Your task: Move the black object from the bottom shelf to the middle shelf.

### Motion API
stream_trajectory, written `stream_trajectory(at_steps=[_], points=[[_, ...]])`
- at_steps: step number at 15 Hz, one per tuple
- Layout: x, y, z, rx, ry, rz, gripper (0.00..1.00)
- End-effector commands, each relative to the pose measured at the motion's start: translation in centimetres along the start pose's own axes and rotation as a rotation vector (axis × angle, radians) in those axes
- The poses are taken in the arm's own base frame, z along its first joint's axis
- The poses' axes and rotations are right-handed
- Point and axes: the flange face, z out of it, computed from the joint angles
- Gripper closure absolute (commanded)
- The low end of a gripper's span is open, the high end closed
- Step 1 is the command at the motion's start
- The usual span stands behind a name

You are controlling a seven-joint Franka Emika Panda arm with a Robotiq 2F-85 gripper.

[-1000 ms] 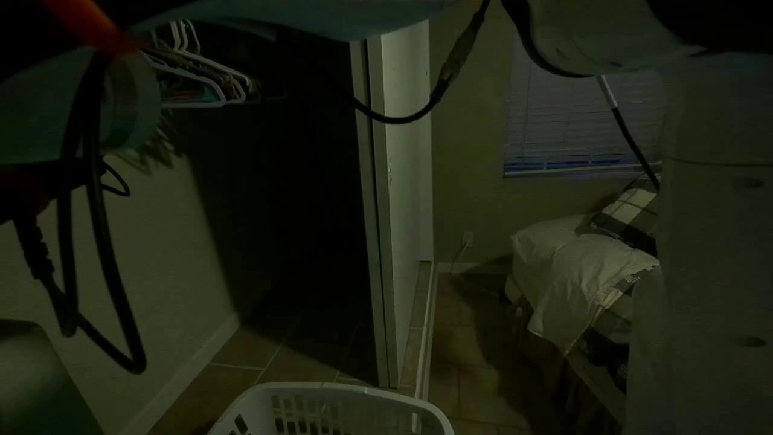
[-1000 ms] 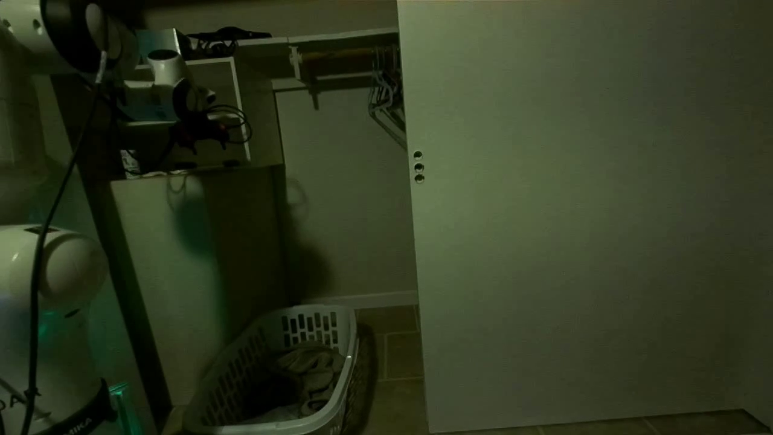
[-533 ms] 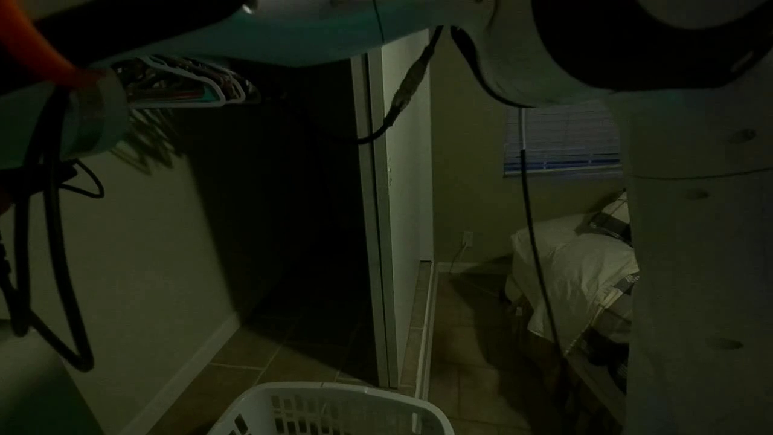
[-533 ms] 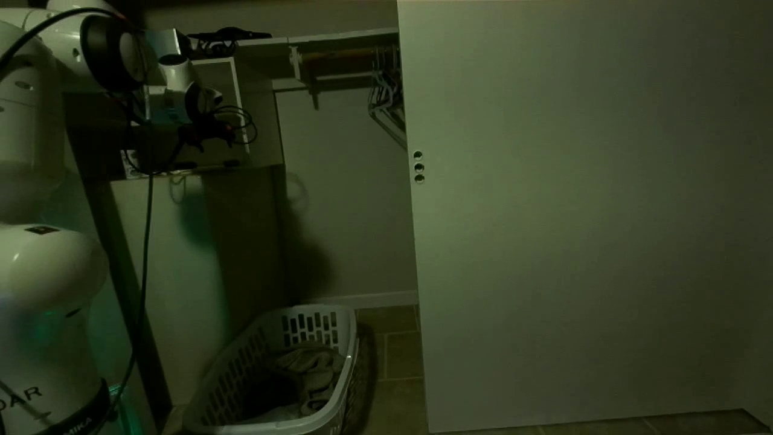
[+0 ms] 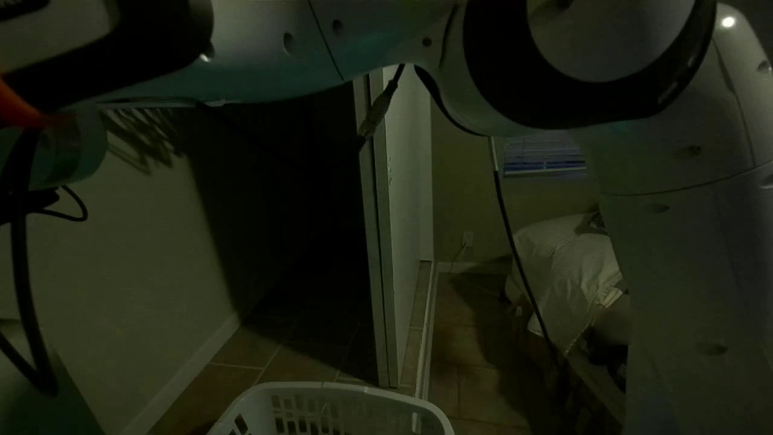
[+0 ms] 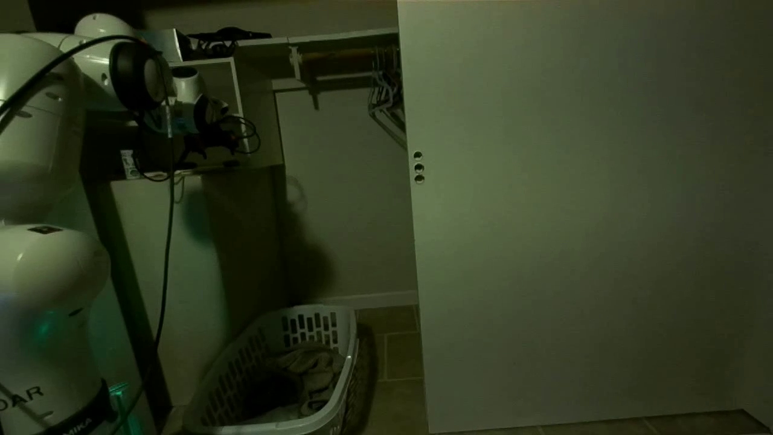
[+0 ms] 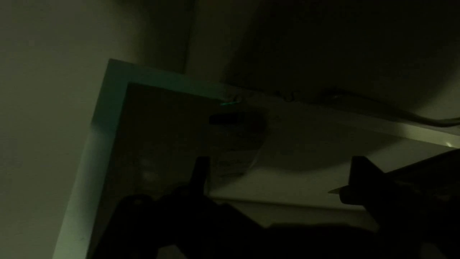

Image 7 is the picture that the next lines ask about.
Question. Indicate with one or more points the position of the white table edge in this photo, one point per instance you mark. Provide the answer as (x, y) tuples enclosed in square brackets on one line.
[(101, 120)]

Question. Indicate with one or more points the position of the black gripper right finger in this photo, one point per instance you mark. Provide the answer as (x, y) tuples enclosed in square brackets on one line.
[(418, 207)]

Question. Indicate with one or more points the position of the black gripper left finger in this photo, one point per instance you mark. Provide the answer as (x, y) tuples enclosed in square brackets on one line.
[(192, 225)]

